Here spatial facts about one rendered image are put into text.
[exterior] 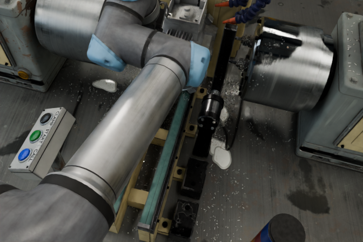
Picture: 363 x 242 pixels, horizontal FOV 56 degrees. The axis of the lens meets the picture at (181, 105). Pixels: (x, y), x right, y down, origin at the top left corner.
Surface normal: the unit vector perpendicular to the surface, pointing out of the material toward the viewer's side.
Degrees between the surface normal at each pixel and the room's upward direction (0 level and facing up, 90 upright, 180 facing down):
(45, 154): 60
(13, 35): 90
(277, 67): 47
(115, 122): 13
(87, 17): 39
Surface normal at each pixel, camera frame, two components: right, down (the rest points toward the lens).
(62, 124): 0.87, -0.08
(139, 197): 0.07, -0.58
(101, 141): 0.02, -0.74
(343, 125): -0.25, 0.78
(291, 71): -0.14, 0.24
